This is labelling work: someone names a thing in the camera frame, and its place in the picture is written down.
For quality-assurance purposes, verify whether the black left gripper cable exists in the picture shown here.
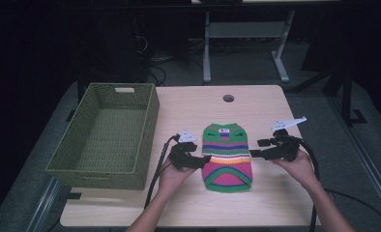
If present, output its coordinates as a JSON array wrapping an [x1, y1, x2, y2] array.
[[143, 134, 181, 210]]

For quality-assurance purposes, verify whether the black floor stand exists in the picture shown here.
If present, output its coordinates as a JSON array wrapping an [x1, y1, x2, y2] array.
[[291, 62, 368, 128]]

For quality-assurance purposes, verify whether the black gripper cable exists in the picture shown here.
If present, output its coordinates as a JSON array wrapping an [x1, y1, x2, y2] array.
[[298, 137, 381, 232], [143, 134, 181, 210]]

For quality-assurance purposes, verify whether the person's left hand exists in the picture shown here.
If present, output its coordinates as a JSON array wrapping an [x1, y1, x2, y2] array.
[[158, 154, 198, 202]]

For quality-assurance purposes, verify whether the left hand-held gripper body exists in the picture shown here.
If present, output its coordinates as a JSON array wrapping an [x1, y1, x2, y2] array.
[[168, 129, 200, 171]]

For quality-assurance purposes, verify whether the person's right hand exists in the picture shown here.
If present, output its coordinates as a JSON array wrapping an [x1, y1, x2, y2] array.
[[271, 148, 322, 191]]

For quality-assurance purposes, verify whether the tangle of floor cables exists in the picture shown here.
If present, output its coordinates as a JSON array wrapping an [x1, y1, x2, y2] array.
[[136, 33, 207, 87]]

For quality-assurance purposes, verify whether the grey metal desk frame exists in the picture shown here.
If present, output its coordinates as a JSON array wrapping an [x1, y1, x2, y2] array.
[[202, 9, 296, 84]]

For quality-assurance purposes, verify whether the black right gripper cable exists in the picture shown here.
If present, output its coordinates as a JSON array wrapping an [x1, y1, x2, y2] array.
[[298, 137, 381, 232]]

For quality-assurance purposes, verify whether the black computer tower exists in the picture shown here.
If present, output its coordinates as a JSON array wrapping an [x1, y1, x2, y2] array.
[[78, 13, 149, 85]]

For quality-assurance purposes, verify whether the striped knitted pet sweater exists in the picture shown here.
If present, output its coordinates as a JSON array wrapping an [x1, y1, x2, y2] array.
[[201, 123, 254, 194]]

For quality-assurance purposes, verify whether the green woven basket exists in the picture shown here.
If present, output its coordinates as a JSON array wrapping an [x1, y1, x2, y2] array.
[[44, 82, 161, 191]]

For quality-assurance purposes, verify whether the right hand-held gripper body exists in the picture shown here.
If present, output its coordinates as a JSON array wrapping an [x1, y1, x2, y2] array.
[[269, 116, 308, 162]]

